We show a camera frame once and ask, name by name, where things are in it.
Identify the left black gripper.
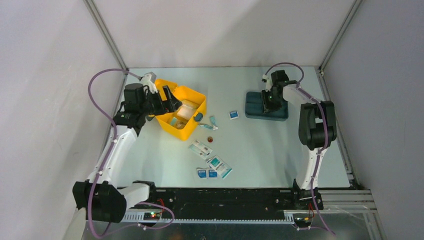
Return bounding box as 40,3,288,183
139,85,182,117

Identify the dark teal divided tray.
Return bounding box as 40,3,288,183
244,91,289,122

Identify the white gauze pad pack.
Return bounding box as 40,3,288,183
176,100,199,120

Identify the teal bandage pack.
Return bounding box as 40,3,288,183
169,117,181,128

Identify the cotton swabs bag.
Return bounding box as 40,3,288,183
174,119,188,130

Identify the medical gauze dressing packet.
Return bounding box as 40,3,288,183
206,155,233,179

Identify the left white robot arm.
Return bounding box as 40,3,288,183
72,83,182,223

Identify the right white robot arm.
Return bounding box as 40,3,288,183
260,70,337,209

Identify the yellow medicine kit box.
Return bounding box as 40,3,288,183
154,79,207,141

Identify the teal tube lower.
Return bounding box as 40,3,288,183
198,123,214,130

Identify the teal tube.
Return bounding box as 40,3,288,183
209,115,218,131
198,123,214,130

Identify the blue alcohol pad upper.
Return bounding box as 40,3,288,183
228,110,239,120

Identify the blue alcohol pad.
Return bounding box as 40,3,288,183
228,110,239,120
207,168,219,179
196,168,208,179

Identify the teal tube upper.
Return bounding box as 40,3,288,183
209,115,218,131

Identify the white teal striped packet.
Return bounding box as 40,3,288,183
188,140,213,160

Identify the blue alcohol pad left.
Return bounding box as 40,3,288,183
196,168,208,179

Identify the blue alcohol pad right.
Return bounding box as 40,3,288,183
207,168,219,179

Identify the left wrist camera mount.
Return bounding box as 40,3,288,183
139,72,158,94

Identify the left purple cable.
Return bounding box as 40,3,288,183
85,68,176,239

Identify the purple cable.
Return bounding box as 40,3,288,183
85,68,176,239
264,62,336,237

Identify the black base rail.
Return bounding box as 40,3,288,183
146,187,324,221

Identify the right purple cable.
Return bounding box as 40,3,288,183
264,62,336,237

